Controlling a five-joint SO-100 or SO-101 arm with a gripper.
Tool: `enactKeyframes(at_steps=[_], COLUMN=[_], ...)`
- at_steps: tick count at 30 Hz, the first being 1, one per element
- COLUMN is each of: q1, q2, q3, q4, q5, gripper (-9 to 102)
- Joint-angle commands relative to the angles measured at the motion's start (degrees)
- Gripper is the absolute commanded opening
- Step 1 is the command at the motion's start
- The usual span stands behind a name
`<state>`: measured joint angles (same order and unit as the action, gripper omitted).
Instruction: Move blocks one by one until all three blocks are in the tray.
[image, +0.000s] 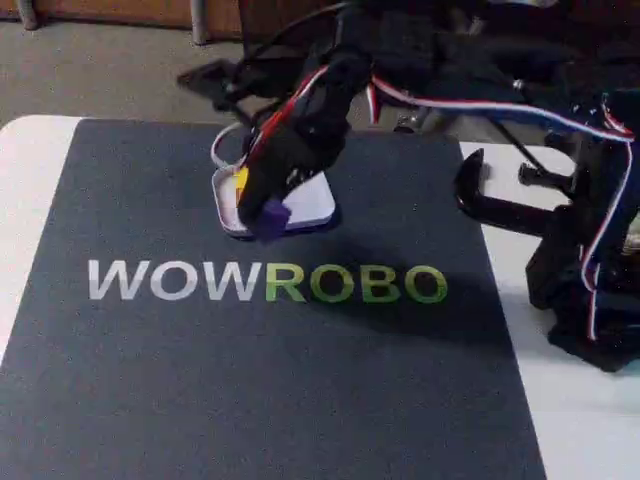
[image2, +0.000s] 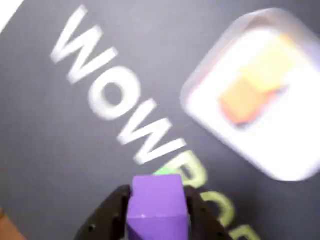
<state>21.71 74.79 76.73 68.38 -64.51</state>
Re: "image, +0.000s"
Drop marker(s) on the wooden cabinet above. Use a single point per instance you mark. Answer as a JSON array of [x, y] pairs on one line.
[[100, 10]]

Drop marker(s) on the yellow block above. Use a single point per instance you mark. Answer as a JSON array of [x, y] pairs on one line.
[[243, 177]]

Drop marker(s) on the dark WOWROBO printed mat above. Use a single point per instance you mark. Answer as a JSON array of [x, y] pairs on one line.
[[250, 375]]

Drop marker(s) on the black chair base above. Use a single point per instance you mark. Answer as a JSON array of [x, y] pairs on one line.
[[210, 77]]

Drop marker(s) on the white rounded square tray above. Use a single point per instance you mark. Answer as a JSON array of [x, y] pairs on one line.
[[312, 202]]

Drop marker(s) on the purple block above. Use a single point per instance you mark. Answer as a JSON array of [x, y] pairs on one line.
[[275, 217]]

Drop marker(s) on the orange block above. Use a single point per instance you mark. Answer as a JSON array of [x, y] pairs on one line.
[[240, 195]]

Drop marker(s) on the black table clamp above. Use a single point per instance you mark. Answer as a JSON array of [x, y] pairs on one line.
[[500, 207]]

